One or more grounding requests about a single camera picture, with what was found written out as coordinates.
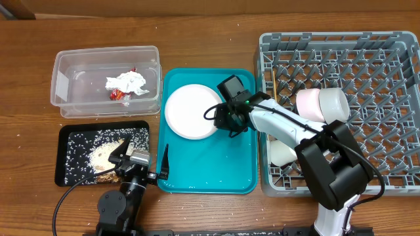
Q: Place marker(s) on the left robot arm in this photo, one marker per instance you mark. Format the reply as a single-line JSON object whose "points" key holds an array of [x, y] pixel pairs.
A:
{"points": [[118, 209]]}

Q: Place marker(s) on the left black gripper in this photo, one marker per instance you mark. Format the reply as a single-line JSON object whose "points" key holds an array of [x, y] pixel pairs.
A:
{"points": [[114, 156]]}

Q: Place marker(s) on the clear plastic bin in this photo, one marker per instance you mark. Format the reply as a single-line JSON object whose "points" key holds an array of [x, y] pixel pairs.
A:
{"points": [[78, 84]]}

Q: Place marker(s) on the black plastic tray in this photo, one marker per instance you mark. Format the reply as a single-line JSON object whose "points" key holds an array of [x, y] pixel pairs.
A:
{"points": [[65, 132]]}

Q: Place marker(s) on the white cup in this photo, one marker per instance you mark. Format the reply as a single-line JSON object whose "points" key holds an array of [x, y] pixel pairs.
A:
{"points": [[281, 154]]}

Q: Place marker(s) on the grey dishwasher rack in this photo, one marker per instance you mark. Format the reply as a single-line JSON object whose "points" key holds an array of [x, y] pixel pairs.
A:
{"points": [[379, 73]]}

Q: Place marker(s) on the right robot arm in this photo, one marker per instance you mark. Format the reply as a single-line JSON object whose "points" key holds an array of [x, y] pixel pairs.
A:
{"points": [[333, 165]]}

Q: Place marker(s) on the small pink bowl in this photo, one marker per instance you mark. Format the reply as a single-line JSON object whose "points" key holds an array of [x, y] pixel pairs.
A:
{"points": [[308, 104]]}

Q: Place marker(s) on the wooden chopstick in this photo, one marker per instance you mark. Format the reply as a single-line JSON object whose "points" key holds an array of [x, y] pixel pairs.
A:
{"points": [[274, 85]]}

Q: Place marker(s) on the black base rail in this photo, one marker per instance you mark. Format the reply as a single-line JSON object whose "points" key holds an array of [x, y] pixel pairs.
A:
{"points": [[286, 231]]}

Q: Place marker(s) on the teal serving tray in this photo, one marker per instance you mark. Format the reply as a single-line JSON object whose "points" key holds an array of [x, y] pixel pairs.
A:
{"points": [[216, 164]]}

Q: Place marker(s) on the grey bowl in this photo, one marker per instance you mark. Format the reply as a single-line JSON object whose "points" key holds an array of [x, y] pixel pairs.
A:
{"points": [[334, 105]]}

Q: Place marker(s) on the pink plate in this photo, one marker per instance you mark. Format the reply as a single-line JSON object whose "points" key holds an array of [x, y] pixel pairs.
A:
{"points": [[185, 108]]}

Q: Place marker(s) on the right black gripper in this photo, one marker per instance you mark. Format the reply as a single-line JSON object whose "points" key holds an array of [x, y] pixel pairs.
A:
{"points": [[220, 122]]}

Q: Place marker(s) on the rice and food scraps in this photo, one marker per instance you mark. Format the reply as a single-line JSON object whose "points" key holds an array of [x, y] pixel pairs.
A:
{"points": [[87, 152]]}

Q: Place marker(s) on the white napkin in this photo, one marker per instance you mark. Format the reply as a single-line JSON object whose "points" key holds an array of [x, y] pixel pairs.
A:
{"points": [[136, 84]]}

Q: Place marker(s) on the red snack wrapper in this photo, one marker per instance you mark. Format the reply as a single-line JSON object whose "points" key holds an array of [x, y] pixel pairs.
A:
{"points": [[119, 95]]}

